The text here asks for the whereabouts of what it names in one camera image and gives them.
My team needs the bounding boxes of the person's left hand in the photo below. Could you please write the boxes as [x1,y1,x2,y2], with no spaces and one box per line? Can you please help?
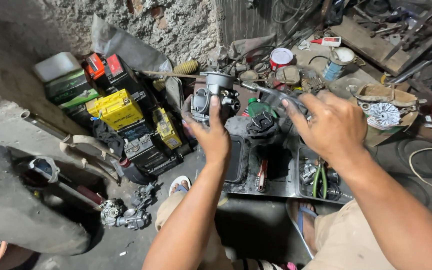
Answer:
[181,94,232,166]

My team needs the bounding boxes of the person's right hand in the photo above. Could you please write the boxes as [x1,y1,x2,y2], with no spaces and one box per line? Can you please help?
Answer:
[281,90,369,165]

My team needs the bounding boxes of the gray metal carburetor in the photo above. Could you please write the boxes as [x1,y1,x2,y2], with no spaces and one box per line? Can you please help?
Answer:
[190,71,241,124]

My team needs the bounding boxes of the gray toothbrush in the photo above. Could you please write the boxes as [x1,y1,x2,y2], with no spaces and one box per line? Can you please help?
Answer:
[240,80,310,112]

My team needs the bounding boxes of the black plastic tray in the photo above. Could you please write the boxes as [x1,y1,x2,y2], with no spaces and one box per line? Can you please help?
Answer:
[223,134,251,184]

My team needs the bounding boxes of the small yellow battery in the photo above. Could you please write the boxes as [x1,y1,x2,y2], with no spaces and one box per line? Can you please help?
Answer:
[152,107,183,150]

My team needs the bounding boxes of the silver finned engine part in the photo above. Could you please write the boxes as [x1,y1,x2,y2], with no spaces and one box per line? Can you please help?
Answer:
[367,101,402,127]

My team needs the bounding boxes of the small silver carburetor part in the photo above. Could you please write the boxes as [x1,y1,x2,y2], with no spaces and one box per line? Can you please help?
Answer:
[299,161,318,185]

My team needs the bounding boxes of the black rubber intake part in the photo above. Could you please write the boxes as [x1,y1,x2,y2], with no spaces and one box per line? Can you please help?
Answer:
[245,110,281,138]

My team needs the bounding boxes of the person's left foot in sandal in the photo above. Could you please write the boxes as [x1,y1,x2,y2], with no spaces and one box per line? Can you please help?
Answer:
[169,175,193,197]

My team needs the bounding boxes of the person's foot in sandal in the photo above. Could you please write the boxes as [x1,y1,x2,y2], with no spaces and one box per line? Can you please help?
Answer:
[169,175,193,197]
[285,197,320,260]

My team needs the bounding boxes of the green plastic bottle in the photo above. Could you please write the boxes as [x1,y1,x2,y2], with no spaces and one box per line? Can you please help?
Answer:
[246,97,277,119]

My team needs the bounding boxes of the blue spray can white cap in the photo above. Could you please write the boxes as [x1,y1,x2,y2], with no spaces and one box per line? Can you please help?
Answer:
[322,47,356,82]

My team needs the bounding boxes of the cardboard box with engine parts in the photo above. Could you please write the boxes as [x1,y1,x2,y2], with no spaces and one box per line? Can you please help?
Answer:
[349,83,428,148]

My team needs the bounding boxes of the black battery with gray label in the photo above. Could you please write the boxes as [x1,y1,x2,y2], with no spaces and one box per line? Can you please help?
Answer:
[120,123,182,177]

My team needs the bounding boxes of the metal coil spring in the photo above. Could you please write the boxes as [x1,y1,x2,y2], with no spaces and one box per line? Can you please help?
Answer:
[326,187,354,200]

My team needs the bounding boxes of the metal work tray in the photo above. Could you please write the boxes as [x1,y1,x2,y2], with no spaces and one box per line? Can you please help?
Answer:
[196,115,355,205]

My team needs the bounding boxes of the yellow ribbed rubber boot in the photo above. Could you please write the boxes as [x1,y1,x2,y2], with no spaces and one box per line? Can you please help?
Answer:
[172,59,200,75]

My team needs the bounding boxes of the thin wooden stick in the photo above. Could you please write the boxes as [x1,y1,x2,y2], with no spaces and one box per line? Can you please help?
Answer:
[140,70,277,82]

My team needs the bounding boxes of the white tube with red cap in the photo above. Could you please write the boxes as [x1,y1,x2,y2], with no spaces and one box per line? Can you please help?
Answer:
[310,36,342,48]

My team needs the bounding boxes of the red can with white lid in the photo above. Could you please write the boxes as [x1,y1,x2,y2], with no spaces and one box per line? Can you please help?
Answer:
[269,47,295,71]

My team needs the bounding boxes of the black oil bottle red cap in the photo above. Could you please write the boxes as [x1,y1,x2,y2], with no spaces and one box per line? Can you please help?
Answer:
[110,157,154,185]

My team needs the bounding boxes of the large yellow battery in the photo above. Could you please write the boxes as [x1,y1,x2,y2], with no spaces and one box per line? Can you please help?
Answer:
[94,89,144,131]

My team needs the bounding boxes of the person's right foot in sandal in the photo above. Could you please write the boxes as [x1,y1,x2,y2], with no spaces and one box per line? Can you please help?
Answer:
[285,197,320,260]

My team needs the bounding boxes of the black cloth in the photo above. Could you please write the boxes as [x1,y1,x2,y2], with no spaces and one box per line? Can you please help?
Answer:
[91,119,125,157]

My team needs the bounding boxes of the wooden shelf with tools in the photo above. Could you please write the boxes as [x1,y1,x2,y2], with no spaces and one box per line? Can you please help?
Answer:
[328,0,432,78]

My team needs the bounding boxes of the dismantled carburetors on floor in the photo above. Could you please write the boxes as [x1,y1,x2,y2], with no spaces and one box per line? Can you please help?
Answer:
[99,181,157,231]

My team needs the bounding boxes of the person's beige shorts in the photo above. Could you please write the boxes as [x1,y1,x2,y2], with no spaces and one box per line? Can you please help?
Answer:
[154,190,398,270]

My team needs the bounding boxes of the black batteries with red tops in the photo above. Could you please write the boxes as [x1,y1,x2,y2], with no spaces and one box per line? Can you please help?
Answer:
[84,53,146,99]

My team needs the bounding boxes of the beige exhaust pipe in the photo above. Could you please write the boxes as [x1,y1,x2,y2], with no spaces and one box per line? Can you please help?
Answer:
[59,134,122,185]

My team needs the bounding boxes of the gray plastic bag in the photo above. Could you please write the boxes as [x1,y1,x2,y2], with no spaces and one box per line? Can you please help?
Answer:
[90,14,173,74]

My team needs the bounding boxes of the green and black battery box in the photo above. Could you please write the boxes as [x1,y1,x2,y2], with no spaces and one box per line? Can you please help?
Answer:
[44,69,100,110]

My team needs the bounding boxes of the blue and white plastic part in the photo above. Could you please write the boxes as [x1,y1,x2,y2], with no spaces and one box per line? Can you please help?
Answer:
[28,156,61,184]

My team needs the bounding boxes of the gray metal pipe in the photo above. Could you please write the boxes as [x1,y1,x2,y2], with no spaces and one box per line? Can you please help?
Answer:
[20,110,73,143]

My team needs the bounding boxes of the white plastic container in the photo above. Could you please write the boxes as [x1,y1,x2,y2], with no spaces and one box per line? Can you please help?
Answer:
[33,52,82,82]

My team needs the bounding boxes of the green handled pliers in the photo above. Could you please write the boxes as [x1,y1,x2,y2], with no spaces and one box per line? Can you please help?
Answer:
[312,158,329,200]

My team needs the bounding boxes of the red handled cutter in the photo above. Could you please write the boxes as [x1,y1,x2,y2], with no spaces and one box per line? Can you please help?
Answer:
[255,159,269,193]

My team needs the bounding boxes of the white cable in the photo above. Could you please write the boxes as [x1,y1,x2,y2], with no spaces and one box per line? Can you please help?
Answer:
[408,146,432,194]

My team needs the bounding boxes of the black rubber hose coil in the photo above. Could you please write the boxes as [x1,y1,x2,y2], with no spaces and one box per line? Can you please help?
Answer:
[395,138,432,180]

